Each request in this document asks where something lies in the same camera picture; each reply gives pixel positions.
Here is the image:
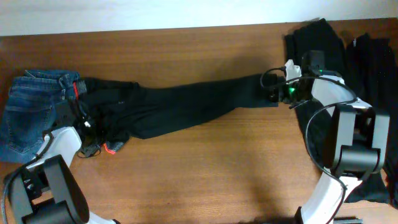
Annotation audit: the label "black leggings red grey waistband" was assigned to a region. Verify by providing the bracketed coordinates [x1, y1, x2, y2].
[74, 74, 278, 152]

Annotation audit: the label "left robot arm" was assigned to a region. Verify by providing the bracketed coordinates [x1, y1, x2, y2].
[3, 100, 118, 224]

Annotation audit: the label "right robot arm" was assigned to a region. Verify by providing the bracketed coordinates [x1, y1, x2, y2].
[260, 50, 390, 224]

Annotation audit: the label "folded blue denim jeans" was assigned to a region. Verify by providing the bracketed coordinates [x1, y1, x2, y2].
[1, 70, 80, 163]

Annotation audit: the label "black trousers pile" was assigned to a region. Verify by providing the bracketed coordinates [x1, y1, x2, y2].
[284, 18, 389, 204]

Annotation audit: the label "black garment at right edge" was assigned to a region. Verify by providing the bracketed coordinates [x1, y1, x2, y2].
[346, 34, 397, 208]

